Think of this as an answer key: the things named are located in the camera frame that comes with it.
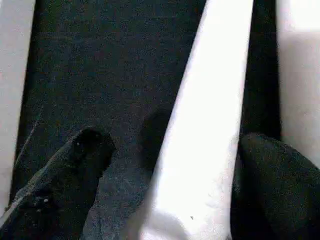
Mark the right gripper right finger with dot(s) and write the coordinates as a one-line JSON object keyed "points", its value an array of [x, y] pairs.
{"points": [[275, 187]]}

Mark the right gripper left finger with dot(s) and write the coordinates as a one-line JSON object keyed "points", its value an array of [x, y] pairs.
{"points": [[62, 180]]}

